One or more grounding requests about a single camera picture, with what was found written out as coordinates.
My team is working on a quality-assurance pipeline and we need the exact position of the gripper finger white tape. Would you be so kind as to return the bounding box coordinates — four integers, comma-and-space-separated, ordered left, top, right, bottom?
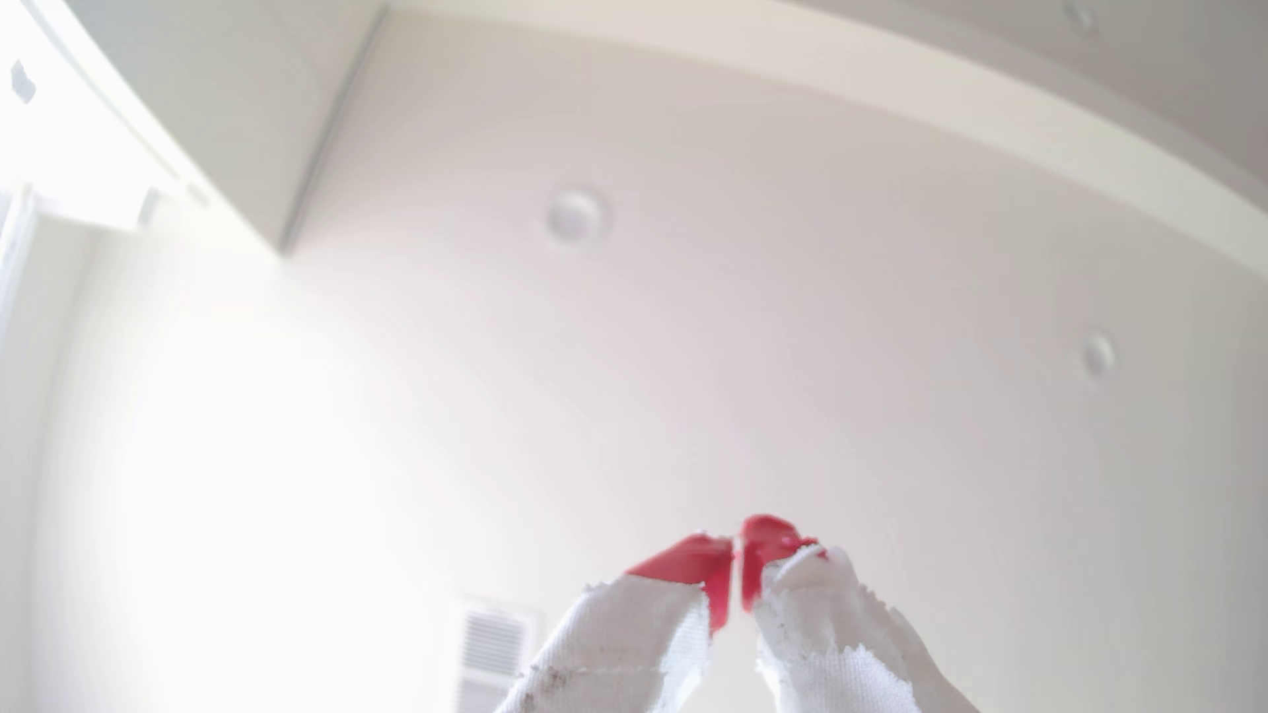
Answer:
495, 533, 736, 713
741, 515, 982, 713

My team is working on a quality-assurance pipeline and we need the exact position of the white air vent grille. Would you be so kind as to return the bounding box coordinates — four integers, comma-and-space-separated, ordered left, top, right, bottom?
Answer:
456, 599, 541, 713

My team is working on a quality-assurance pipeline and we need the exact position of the round recessed ceiling light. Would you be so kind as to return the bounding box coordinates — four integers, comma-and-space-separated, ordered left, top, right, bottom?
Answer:
543, 188, 608, 247
1078, 329, 1119, 380

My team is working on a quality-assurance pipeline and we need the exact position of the white window curtain rail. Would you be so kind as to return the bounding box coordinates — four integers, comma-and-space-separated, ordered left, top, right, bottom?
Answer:
0, 0, 211, 235

